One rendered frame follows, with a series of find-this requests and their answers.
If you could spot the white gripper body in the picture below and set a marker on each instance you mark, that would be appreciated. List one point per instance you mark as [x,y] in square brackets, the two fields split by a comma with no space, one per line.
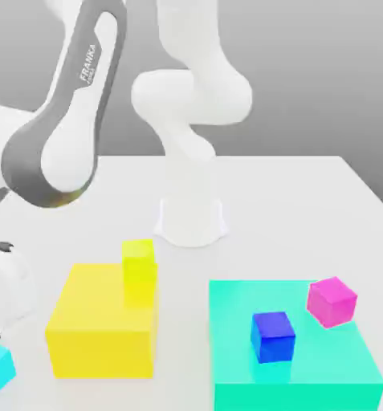
[8,285]

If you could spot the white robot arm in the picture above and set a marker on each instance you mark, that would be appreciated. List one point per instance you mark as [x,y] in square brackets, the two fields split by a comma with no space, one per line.
[191,96]

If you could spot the small yellow cube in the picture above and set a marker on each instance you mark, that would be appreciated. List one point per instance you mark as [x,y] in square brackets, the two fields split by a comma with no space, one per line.
[139,269]

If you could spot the small blue cube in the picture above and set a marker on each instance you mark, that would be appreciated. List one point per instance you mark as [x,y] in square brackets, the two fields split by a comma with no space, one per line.
[272,340]

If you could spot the small magenta cube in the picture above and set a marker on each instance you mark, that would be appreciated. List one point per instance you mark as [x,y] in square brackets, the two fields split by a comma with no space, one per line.
[331,303]

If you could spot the large yellow box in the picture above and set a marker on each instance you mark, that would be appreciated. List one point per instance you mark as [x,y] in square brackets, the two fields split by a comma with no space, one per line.
[98,327]

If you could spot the large teal box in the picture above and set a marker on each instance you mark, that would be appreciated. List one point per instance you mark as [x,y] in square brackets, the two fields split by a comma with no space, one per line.
[332,369]

